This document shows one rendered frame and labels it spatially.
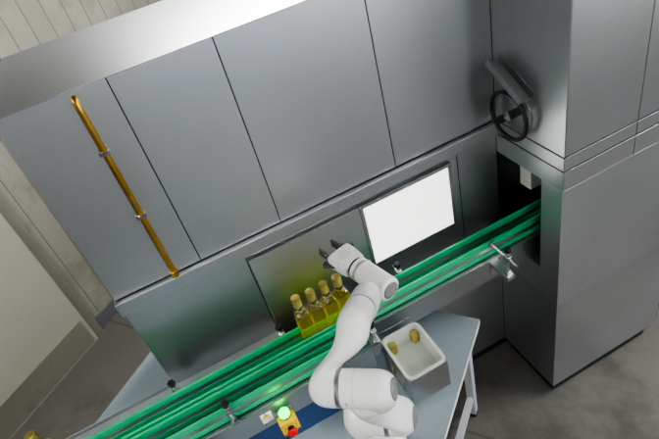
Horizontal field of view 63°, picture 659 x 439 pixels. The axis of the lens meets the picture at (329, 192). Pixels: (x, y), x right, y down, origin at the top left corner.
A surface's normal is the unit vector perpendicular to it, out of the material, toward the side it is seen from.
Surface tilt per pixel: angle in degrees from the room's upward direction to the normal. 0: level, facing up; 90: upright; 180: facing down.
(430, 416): 0
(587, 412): 0
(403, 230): 90
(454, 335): 0
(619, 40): 90
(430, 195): 90
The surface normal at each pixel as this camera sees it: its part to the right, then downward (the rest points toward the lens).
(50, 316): 0.88, 0.11
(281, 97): 0.41, 0.48
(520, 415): -0.22, -0.77
